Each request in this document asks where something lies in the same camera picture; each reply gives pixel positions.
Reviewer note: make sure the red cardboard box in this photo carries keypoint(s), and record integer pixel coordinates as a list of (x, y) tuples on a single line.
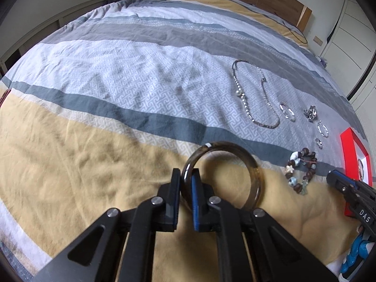
[(348, 147)]

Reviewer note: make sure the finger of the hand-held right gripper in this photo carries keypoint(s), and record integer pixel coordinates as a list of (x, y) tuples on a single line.
[(337, 180)]

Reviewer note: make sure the wall switch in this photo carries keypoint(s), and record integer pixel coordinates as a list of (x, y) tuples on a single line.
[(318, 40)]

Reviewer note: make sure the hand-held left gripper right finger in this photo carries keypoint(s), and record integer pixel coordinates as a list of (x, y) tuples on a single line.
[(196, 202)]

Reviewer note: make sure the dark brown translucent bangle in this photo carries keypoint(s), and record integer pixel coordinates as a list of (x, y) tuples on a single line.
[(257, 185)]

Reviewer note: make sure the silver wrist watch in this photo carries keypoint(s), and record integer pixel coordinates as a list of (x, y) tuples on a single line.
[(310, 113)]

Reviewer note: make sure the striped duvet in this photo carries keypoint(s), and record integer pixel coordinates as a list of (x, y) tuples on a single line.
[(132, 79)]

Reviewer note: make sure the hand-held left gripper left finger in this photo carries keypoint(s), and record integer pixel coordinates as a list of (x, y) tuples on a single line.
[(177, 199)]

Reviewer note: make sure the white wardrobe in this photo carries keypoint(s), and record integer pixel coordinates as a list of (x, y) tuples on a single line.
[(349, 35)]

